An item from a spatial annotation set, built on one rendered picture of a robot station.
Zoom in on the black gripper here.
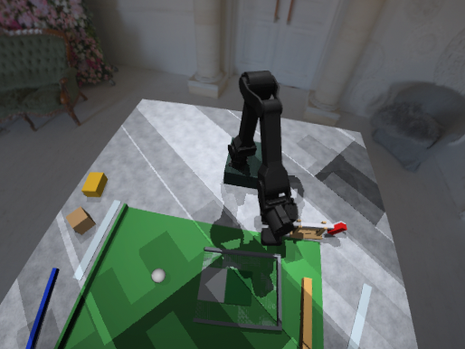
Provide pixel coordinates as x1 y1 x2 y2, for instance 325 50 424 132
260 208 282 246

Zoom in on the yellow block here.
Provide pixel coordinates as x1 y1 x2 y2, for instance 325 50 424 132
82 172 108 197

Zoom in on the tan cube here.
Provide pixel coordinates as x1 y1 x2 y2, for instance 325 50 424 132
65 207 96 235

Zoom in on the white ball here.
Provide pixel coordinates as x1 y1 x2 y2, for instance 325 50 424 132
151 268 166 283

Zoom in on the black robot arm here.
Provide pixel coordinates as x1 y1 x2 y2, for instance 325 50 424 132
228 71 299 238

